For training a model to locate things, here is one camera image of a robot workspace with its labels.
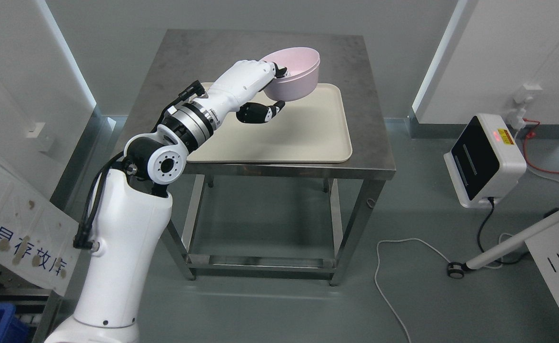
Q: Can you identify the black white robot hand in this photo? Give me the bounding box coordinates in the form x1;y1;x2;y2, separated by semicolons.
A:
193;60;290;128

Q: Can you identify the pink bowl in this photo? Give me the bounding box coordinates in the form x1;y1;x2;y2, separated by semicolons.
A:
262;47;320;101

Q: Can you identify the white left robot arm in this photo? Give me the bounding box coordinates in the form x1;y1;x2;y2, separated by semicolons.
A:
45;81;217;343

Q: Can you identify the stainless steel table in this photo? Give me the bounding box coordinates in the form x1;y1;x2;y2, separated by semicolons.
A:
114;29;396;286

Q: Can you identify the beige plastic tray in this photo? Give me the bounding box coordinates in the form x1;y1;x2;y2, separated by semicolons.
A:
187;84;353;163

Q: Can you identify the white black box device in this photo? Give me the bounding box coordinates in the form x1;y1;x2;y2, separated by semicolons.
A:
443;113;527;209

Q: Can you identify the white sign board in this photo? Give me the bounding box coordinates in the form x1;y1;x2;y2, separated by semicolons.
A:
0;164;80;296

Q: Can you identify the white stand leg with caster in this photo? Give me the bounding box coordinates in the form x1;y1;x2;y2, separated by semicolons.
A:
446;209;559;279

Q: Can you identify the white wall socket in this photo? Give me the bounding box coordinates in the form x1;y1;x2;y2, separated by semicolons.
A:
506;84;543;131

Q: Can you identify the red cable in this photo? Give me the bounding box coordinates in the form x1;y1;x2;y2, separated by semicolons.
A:
521;119;559;180

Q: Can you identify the white floor cable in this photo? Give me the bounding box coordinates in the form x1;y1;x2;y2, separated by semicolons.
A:
374;232;518;343

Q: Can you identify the black power cable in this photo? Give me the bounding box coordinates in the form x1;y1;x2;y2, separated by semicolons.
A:
477;198;559;265

